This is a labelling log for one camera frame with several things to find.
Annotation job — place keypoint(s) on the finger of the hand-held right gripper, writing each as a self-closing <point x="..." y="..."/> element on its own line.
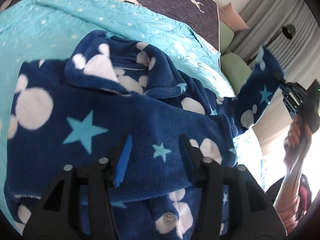
<point x="291" y="106"/>
<point x="293" y="87"/>

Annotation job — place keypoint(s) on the green pillow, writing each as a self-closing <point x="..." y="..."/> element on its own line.
<point x="225" y="36"/>
<point x="235" y="72"/>

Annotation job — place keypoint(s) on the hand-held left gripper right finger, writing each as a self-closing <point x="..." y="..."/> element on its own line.
<point x="188" y="156"/>

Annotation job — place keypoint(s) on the pink pillow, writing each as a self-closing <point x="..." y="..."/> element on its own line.
<point x="232" y="15"/>

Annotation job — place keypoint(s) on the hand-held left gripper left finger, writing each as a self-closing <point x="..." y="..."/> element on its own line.
<point x="123" y="160"/>

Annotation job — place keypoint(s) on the light blue star quilt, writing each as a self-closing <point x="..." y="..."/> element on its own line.
<point x="37" y="30"/>

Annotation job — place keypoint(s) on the black floor lamp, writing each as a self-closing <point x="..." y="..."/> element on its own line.
<point x="288" y="31"/>

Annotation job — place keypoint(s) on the person's right forearm pink sleeve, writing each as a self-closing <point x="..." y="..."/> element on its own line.
<point x="290" y="205"/>

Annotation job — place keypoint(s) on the grey curtain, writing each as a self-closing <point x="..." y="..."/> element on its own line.
<point x="275" y="5"/>

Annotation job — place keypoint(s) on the person's right hand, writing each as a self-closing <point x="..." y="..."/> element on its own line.
<point x="293" y="136"/>

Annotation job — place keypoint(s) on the dark deer print bedsheet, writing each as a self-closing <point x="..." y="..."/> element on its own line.
<point x="162" y="2"/>

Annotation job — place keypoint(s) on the navy fleece pajama top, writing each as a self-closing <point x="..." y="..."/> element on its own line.
<point x="125" y="105"/>

